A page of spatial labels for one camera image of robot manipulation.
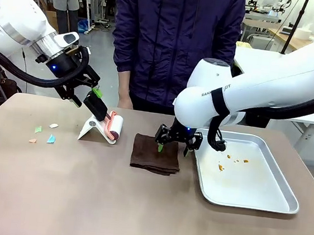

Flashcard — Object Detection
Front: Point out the cardboard box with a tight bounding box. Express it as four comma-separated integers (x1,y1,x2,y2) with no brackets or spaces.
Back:
37,0,61,28

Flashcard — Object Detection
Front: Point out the person in purple jacket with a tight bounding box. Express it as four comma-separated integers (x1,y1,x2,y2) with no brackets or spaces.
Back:
104,0,248,122

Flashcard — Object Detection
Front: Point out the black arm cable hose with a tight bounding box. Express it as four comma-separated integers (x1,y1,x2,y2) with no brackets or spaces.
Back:
0,37,91,92
205,75,314,162

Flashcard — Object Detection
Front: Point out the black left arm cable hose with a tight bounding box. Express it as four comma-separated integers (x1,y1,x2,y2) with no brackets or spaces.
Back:
0,37,91,92

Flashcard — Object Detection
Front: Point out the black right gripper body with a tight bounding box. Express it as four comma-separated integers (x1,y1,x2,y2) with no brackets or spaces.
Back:
168,118,200,145

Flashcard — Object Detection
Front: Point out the blue plastic bag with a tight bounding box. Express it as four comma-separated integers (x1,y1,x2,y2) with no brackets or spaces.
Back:
76,18,92,36

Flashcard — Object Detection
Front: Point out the wooden workbench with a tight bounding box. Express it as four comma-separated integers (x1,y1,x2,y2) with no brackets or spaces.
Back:
265,27,314,55

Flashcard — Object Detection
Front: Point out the lint roller with pink handle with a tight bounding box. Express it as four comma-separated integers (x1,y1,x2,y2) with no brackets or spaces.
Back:
79,92,127,143

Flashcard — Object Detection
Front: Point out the person's right hand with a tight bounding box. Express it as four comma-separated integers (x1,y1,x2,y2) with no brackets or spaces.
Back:
116,89,136,110

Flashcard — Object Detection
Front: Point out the black tripod pole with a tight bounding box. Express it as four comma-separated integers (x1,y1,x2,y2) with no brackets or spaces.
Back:
280,0,311,57

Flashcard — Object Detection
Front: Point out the brown bag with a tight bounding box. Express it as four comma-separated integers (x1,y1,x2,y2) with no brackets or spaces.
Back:
0,64,25,102

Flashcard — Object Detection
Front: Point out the brown cloth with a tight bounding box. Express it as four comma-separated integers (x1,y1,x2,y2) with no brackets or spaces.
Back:
129,132,183,178

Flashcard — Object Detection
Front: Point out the white lint roller stand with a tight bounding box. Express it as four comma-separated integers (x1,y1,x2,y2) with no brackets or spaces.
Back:
77,113,121,146

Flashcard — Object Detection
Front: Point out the bystander in beige top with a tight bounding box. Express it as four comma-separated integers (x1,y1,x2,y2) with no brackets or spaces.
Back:
47,0,82,36

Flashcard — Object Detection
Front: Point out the person's right forearm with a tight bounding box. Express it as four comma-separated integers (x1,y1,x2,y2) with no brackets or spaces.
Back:
116,70,133,93

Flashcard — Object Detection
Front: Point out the silver metal tray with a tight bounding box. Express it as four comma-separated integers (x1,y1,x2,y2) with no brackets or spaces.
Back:
188,128,307,216

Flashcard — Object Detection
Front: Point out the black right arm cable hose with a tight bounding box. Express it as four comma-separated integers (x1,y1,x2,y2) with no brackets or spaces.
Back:
205,75,314,162

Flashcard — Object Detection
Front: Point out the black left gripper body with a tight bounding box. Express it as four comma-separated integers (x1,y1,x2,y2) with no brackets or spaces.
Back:
44,45,103,92

